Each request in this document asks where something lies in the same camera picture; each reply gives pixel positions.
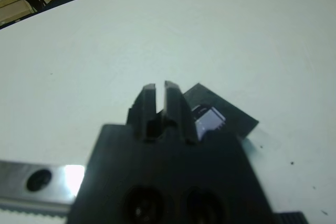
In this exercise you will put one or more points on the black box lid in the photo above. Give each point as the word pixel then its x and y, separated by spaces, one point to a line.
pixel 225 113

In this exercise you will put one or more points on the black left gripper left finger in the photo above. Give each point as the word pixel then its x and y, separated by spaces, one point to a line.
pixel 145 111

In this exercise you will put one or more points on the pale wooden crate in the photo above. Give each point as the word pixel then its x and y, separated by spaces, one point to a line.
pixel 10 9

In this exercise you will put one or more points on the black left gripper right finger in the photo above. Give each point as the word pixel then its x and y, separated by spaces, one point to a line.
pixel 178 111

